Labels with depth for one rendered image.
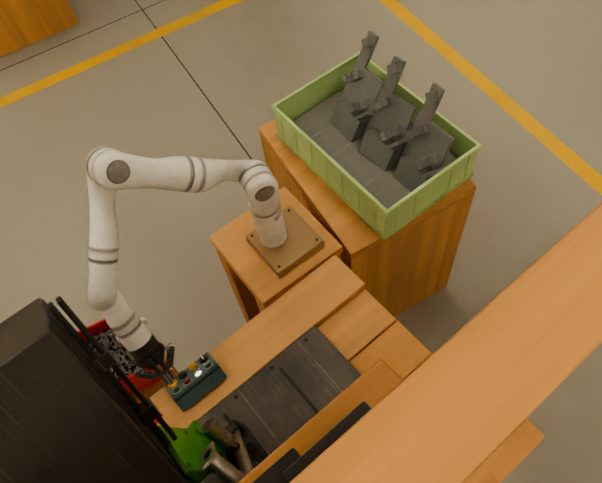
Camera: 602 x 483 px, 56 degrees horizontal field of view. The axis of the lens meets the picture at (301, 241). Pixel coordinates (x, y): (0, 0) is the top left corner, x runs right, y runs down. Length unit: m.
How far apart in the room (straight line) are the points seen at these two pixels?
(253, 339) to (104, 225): 0.54
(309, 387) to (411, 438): 1.11
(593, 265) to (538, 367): 0.12
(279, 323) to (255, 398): 0.23
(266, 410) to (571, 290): 1.14
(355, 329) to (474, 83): 2.21
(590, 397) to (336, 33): 2.56
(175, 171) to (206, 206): 1.64
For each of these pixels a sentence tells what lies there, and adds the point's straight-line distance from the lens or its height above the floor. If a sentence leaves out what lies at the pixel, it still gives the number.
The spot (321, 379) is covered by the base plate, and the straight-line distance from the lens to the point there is 1.61.
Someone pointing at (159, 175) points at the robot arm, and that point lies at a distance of 1.41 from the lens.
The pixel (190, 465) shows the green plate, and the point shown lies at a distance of 1.23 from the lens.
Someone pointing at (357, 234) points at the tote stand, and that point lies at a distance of 1.93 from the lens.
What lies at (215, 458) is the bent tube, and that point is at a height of 1.22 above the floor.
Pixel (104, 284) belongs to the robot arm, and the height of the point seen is 1.25.
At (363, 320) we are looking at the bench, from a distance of 1.69.
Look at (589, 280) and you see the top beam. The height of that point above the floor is 1.94.
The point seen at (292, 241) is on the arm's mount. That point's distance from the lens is 1.81.
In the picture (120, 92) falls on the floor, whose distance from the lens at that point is 3.81.
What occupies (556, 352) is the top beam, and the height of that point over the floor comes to 1.94.
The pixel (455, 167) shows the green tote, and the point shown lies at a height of 0.93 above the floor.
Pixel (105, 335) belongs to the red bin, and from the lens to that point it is 1.82.
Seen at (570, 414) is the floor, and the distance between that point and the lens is 2.66.
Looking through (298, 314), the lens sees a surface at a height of 0.90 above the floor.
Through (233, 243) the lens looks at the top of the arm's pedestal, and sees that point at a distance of 1.88.
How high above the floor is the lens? 2.43
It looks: 58 degrees down
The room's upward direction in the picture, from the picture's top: 9 degrees counter-clockwise
